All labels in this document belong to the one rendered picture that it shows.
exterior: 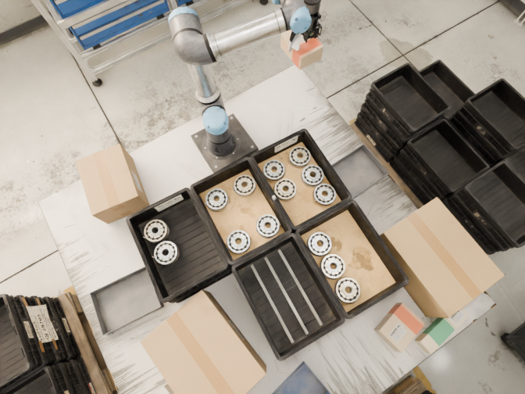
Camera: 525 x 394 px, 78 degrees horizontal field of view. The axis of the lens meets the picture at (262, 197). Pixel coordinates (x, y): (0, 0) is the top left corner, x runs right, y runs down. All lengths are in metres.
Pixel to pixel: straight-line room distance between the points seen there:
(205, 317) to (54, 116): 2.30
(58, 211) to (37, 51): 2.06
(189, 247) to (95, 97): 1.95
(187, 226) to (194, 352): 0.52
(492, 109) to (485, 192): 0.58
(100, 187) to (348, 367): 1.36
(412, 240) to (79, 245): 1.53
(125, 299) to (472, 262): 1.51
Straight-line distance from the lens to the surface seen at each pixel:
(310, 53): 1.56
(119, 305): 1.70
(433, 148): 2.37
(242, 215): 1.49
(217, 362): 1.39
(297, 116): 1.87
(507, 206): 2.29
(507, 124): 2.54
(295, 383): 1.59
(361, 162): 1.79
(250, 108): 1.89
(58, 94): 3.32
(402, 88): 2.39
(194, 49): 1.24
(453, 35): 3.59
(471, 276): 1.60
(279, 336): 1.44
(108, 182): 1.68
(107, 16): 2.90
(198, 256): 1.48
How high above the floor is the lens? 2.26
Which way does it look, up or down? 71 degrees down
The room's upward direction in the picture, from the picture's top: 3 degrees counter-clockwise
